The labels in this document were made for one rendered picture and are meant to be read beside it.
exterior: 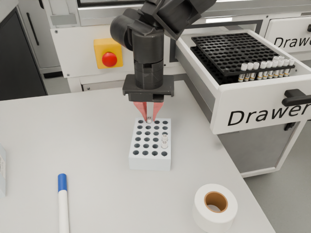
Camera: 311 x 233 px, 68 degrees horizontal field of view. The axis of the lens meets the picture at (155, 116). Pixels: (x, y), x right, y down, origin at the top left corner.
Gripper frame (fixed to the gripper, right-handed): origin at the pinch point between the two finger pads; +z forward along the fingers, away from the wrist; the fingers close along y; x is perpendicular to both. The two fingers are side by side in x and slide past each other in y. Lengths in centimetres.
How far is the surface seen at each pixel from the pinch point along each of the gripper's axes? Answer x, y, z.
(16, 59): -73, 79, 22
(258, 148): -41, -51, 52
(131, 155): 10.4, 3.0, 1.5
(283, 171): -50, -77, 81
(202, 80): -6.2, -11.7, -6.2
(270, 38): -33.2, -36.1, -6.4
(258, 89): 4.2, -20.4, -10.6
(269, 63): -8.1, -26.5, -9.9
